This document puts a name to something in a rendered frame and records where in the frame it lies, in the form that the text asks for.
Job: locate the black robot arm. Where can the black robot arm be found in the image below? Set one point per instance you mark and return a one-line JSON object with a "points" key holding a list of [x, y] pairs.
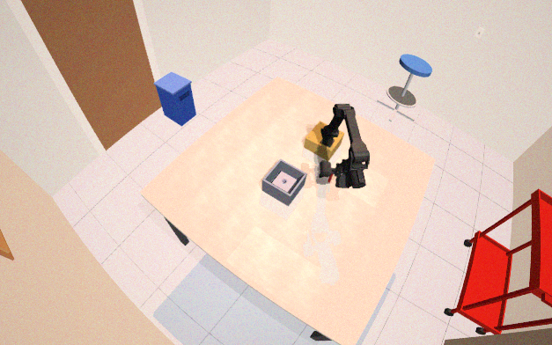
{"points": [[358, 152]]}

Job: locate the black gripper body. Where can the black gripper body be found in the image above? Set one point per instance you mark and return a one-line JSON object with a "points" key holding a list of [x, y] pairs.
{"points": [[326, 169]]}

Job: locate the pale pink plate with hole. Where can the pale pink plate with hole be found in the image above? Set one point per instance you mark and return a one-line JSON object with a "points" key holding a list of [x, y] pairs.
{"points": [[285, 182]]}

